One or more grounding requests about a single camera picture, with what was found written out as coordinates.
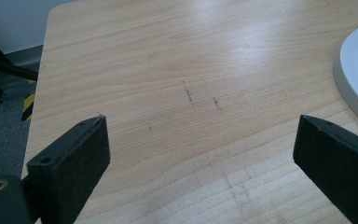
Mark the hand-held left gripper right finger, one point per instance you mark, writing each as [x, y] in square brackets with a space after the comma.
[338, 165]

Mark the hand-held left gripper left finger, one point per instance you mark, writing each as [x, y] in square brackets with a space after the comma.
[71, 168]

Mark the yellow and black striped tape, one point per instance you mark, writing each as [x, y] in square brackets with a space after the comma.
[28, 105]

